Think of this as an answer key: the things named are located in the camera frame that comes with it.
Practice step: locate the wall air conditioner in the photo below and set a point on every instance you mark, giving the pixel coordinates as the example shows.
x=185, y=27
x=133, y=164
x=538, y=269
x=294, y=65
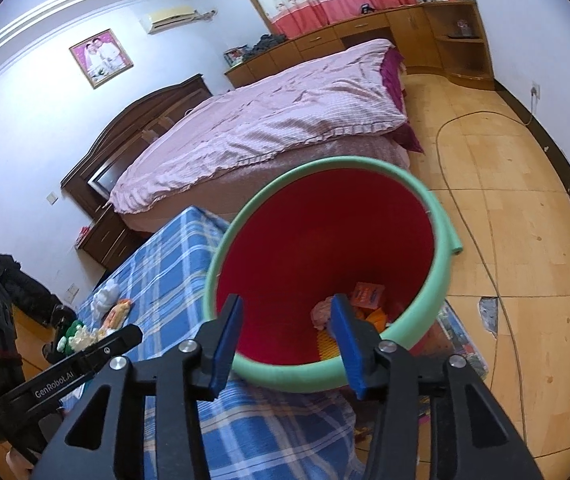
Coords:
x=170, y=17

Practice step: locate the small shelf ornament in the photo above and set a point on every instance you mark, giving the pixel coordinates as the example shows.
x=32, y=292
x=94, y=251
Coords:
x=462, y=29

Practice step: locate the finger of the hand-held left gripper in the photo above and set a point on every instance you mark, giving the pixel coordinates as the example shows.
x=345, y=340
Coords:
x=120, y=339

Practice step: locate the purple cloth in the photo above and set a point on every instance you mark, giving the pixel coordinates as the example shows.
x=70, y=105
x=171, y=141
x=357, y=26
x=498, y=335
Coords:
x=392, y=67

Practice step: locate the large yellow spiky foam sheet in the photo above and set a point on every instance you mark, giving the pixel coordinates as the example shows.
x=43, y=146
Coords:
x=326, y=345

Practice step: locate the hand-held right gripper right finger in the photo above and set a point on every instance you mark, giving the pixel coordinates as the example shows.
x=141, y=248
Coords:
x=347, y=345

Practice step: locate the low wooden cabinet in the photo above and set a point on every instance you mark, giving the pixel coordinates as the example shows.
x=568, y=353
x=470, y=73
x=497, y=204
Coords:
x=315, y=42

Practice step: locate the red bucket with green rim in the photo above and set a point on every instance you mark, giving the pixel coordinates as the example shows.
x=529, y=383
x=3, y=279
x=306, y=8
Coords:
x=315, y=230

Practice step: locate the dark clothes pile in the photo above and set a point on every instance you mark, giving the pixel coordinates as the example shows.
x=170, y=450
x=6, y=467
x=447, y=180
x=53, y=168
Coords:
x=265, y=45

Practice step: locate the blue plaid blanket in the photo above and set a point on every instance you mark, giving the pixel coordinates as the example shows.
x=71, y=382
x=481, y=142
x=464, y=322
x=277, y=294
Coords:
x=175, y=270

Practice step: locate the dark wooden nightstand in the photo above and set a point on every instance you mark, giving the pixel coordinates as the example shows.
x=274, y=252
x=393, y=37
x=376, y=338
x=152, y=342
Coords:
x=110, y=237

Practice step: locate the white tissue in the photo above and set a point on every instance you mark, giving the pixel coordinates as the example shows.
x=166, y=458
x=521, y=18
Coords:
x=105, y=300
x=87, y=338

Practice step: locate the wooden corner shelf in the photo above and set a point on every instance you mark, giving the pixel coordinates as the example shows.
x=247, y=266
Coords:
x=465, y=77

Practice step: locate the framed wedding photo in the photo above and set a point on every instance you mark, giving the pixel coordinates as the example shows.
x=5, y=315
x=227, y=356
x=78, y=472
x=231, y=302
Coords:
x=100, y=57

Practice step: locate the small picture frames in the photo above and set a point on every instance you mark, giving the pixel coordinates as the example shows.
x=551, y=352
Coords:
x=235, y=56

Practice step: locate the small black and red object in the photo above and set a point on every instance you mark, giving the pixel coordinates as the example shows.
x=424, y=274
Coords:
x=366, y=9

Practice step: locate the white light switch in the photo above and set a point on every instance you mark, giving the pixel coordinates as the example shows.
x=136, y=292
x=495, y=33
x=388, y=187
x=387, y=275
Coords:
x=52, y=198

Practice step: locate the brown bed base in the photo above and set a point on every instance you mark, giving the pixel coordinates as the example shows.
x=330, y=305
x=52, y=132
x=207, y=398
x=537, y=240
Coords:
x=360, y=152

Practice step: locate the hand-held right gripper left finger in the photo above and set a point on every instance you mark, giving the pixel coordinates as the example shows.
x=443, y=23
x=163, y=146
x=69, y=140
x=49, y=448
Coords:
x=225, y=345

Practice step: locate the low white wall socket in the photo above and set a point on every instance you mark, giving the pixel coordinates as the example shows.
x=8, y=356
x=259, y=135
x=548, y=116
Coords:
x=73, y=289

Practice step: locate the white plastic wrapper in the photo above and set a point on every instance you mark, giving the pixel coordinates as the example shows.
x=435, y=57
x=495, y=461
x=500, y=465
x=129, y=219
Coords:
x=322, y=312

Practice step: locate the dark wooden headboard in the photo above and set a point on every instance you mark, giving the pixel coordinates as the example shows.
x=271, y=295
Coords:
x=110, y=150

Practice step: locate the small red packet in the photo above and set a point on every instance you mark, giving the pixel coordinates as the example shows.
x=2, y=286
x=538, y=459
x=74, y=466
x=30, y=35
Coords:
x=84, y=237

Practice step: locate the bed with pink cover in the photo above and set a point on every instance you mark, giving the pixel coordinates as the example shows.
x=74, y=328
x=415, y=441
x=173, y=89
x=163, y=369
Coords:
x=265, y=120

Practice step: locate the orange cardboard box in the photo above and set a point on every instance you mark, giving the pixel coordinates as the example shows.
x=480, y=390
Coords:
x=367, y=295

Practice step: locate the black jacket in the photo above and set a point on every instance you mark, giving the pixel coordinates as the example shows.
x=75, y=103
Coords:
x=20, y=290

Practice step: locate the green plush toy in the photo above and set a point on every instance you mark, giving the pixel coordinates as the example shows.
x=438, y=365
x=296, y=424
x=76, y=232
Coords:
x=67, y=337

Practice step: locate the black dumbbell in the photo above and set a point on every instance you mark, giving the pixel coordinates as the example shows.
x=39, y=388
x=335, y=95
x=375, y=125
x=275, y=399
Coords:
x=62, y=316

